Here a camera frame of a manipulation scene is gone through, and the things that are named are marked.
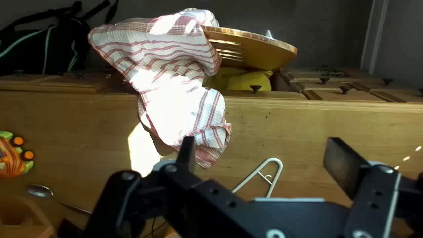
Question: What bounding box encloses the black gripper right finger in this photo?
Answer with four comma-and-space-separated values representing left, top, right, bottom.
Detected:
322, 136, 423, 238

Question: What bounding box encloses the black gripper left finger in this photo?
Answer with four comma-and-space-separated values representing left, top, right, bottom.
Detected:
83, 134, 252, 238

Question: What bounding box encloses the metal spoon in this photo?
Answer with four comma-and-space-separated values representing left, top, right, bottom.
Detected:
23, 183, 93, 216

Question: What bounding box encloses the wooden roll-top desk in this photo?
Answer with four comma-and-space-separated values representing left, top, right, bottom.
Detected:
0, 71, 423, 238

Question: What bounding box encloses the red striped white cloth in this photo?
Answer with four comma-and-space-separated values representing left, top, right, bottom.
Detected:
87, 6, 232, 169

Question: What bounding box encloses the colourful toy car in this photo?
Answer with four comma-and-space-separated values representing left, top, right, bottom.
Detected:
0, 129, 37, 179

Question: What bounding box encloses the yellow object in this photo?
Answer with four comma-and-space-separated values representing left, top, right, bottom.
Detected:
206, 66, 275, 92

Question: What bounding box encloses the golden round plate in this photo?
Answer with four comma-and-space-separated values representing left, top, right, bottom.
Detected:
202, 25, 298, 71

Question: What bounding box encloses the black bag with green trim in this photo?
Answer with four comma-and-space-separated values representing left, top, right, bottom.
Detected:
0, 0, 120, 76

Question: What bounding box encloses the white wire clothes hanger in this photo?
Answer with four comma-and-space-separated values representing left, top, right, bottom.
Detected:
230, 156, 284, 199

